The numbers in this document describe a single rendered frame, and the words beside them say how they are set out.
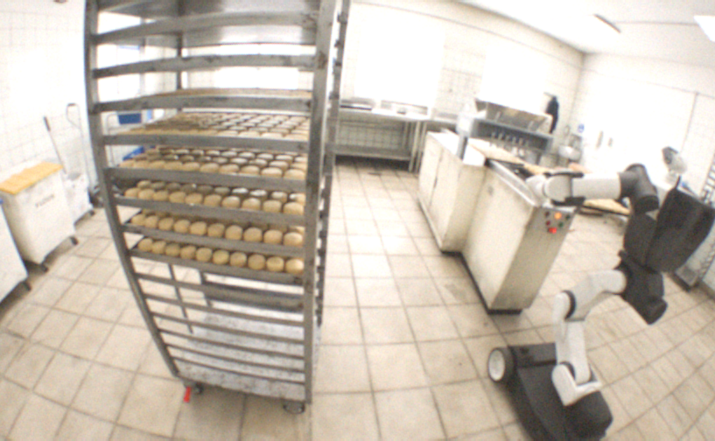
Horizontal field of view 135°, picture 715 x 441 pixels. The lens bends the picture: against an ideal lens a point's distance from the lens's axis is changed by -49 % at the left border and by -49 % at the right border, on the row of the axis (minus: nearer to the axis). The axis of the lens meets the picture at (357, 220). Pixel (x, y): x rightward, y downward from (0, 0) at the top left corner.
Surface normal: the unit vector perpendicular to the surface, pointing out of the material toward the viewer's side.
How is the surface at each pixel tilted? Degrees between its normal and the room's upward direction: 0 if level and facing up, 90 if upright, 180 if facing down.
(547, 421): 0
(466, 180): 90
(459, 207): 90
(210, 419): 0
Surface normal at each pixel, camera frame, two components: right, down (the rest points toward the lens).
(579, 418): -0.99, -0.11
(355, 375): 0.11, -0.88
